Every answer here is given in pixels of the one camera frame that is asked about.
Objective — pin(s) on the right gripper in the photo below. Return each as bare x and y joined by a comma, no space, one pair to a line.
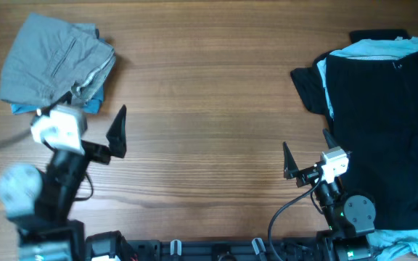
291,169

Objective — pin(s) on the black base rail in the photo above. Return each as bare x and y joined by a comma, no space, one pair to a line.
212,250

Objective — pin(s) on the grey shorts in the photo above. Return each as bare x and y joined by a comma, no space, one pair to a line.
53,61

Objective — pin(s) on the light blue garment in pile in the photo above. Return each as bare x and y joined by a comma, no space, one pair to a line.
376,47

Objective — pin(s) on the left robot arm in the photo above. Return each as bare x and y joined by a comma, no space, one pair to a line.
38,202

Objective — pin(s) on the black garment in pile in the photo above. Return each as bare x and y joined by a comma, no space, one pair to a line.
387,137

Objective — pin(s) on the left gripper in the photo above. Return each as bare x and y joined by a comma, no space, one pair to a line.
114,136

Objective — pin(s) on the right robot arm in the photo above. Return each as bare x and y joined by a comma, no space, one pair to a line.
350,217

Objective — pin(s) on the folded blue denim jeans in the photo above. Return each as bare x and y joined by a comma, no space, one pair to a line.
94,103

